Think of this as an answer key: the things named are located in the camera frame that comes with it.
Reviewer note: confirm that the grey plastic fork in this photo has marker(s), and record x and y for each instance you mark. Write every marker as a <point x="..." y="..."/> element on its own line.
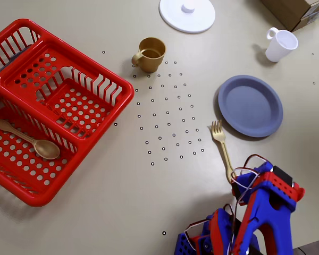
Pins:
<point x="20" y="53"/>

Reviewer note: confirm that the gold plastic cup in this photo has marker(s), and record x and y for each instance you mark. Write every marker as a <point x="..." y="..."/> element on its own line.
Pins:
<point x="150" y="65"/>

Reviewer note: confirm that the white round lid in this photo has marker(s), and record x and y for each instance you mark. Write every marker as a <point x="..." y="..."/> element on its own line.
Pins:
<point x="175" y="18"/>

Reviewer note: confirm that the brown cardboard box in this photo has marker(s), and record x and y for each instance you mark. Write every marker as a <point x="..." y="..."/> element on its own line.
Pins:
<point x="284" y="10"/>

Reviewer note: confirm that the gold plastic spoon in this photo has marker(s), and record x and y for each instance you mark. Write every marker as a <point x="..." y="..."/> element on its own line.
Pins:
<point x="46" y="150"/>

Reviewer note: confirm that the red plastic dish basket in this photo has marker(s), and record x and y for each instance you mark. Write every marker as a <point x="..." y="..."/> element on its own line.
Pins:
<point x="128" y="91"/>

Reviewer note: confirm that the gold plastic fork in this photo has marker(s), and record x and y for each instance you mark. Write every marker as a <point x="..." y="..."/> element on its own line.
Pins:
<point x="218" y="135"/>

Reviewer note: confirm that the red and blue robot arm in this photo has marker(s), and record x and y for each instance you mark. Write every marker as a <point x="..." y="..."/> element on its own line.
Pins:
<point x="273" y="196"/>

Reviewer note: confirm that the grey plastic plate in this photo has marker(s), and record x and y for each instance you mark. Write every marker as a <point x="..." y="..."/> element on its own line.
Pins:
<point x="250" y="106"/>

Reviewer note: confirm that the white plastic cup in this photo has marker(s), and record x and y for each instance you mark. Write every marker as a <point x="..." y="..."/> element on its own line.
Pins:
<point x="275" y="51"/>

